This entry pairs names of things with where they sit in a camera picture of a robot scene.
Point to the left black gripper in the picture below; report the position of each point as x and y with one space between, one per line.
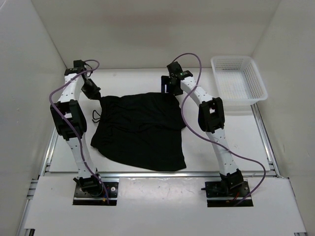
92 95

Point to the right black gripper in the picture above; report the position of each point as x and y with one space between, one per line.
166 80

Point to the black shorts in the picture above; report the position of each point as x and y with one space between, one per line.
141 130

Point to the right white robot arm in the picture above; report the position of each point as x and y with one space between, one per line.
211 120

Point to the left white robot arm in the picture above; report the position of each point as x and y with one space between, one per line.
71 124

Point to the white plastic basket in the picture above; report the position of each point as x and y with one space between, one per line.
238 81

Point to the aluminium front rail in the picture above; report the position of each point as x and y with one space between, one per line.
159 174

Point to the aluminium rail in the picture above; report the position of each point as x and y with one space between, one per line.
44 168
274 169
159 174

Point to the aluminium left rail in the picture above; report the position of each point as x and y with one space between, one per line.
44 168

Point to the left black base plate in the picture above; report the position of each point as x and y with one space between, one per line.
81 198

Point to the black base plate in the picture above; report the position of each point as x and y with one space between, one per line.
81 198
214 194

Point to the aluminium right rail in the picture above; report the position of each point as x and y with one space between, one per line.
274 169

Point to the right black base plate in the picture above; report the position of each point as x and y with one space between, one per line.
214 194

